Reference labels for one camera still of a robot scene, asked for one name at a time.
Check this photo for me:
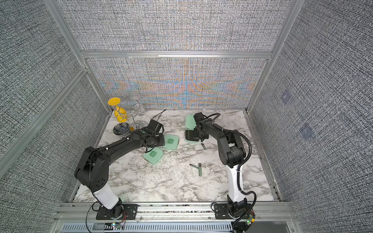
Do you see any green nail kit case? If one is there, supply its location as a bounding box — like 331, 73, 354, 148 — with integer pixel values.
162, 135, 179, 151
143, 148, 164, 165
185, 115, 199, 145

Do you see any green nail kit case front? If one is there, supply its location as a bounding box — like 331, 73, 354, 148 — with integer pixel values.
143, 148, 164, 165

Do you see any large clipper table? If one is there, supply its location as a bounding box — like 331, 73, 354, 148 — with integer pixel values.
198, 163, 202, 177

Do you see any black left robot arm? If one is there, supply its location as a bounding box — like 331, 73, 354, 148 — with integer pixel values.
74, 119, 165, 218

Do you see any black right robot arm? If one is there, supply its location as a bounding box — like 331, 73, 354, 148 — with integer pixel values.
191, 112, 256, 218

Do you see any clear glass cup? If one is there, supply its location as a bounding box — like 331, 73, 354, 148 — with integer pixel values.
130, 93, 145, 116

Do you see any black white patterned bowl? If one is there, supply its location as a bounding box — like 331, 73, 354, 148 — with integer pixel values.
113, 122, 131, 136

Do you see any chrome cup holder stand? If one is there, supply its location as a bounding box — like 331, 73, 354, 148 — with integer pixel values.
118, 96, 147, 132

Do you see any yellow plastic cup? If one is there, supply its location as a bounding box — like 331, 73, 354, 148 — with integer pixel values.
114, 106, 127, 123

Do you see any yellow cup on stand top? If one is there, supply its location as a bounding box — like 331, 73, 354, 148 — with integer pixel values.
107, 97, 121, 106

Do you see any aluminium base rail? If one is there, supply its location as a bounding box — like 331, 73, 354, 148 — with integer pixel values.
49, 202, 302, 233

